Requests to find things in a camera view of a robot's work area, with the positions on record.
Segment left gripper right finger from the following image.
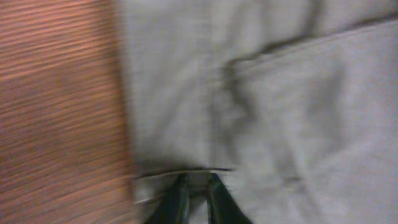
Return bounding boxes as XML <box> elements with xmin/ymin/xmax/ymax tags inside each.
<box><xmin>207</xmin><ymin>173</ymin><xmax>252</xmax><ymax>224</ymax></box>

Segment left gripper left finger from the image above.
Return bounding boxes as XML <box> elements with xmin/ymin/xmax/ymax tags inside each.
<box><xmin>144</xmin><ymin>174</ymin><xmax>189</xmax><ymax>224</ymax></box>

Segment grey shorts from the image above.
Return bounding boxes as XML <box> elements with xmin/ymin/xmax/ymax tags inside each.
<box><xmin>118</xmin><ymin>0</ymin><xmax>397</xmax><ymax>223</ymax></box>

